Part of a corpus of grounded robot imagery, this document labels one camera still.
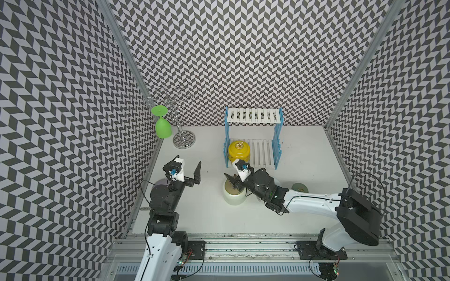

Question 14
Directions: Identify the aluminium corner post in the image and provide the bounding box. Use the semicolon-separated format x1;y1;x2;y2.
324;0;405;131
96;0;155;111

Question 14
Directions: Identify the blue white slatted shelf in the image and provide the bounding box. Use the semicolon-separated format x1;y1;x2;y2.
223;107;284;170

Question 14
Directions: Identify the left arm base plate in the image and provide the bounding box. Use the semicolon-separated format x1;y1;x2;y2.
182;240;206;261

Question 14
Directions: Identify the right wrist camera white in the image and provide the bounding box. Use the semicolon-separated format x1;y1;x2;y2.
232;159;252;182

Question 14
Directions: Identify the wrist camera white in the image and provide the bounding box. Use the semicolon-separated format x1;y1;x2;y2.
232;159;252;182
168;156;185;182

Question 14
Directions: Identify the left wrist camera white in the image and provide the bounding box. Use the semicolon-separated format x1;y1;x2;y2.
168;156;185;182

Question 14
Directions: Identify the yellow ceramic tea canister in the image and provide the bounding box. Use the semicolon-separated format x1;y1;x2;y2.
228;140;251;163

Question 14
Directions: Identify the cream tea canister tan lid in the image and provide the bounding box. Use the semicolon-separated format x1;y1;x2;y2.
222;179;246;206

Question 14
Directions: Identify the green small tea canister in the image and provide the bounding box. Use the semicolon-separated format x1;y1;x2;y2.
291;183;309;193

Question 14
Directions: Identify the chrome wire glass stand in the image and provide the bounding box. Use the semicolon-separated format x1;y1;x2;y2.
153;85;196;149

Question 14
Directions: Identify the grey round coaster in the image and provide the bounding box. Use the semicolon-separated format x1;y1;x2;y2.
152;179;172;190

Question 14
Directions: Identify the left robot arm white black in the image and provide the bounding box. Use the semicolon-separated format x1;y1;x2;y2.
135;156;202;281

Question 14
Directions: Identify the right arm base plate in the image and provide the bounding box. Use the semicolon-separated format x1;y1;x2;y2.
294;241;348;261

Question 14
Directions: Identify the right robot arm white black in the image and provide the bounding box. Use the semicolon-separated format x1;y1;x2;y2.
225;165;382;252

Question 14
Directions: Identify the green plastic wine glass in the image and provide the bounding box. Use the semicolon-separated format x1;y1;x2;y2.
151;105;172;139

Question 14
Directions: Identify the aluminium corner post right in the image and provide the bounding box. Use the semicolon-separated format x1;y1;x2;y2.
324;0;405;131

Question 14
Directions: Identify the aluminium corner post left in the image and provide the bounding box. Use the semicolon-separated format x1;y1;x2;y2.
96;0;155;111

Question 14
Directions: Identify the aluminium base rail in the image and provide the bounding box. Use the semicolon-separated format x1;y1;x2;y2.
101;233;405;281

